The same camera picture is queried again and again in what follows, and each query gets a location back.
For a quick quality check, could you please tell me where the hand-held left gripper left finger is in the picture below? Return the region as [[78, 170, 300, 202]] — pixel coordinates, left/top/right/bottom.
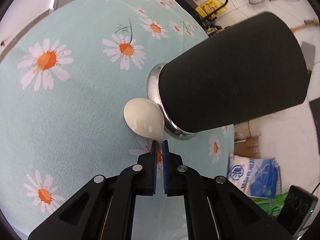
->
[[27, 141, 158, 240]]

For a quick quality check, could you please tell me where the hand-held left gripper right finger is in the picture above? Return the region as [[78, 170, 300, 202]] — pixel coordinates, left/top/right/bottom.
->
[[162, 141, 293, 240]]

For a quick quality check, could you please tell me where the white ceramic spoon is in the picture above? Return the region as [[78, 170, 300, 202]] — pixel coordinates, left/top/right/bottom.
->
[[124, 97, 165, 142]]

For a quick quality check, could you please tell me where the black utensil holder cup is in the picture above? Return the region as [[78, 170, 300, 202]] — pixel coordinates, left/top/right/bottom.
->
[[146, 11, 309, 141]]

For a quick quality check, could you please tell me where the green plastic bag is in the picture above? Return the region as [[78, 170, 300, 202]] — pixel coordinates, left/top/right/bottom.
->
[[250, 191, 291, 218]]

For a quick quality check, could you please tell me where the blue and white bag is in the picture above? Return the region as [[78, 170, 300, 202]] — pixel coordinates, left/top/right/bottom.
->
[[226, 153, 283, 198]]

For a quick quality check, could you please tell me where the daisy print tablecloth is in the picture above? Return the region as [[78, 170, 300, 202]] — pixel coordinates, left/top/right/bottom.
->
[[0, 0, 235, 240]]

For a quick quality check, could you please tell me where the yellow bottle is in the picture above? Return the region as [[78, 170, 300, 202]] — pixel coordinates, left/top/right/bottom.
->
[[195, 0, 228, 18]]

